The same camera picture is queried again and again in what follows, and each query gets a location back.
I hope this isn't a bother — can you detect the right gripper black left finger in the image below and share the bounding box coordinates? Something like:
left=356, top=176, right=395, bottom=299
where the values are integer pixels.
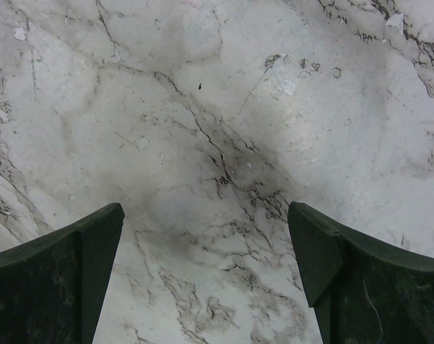
left=0, top=203, right=124, bottom=343

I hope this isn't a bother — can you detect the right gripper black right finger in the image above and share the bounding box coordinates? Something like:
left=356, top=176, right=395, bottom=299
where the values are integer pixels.
left=288, top=202, right=434, bottom=343

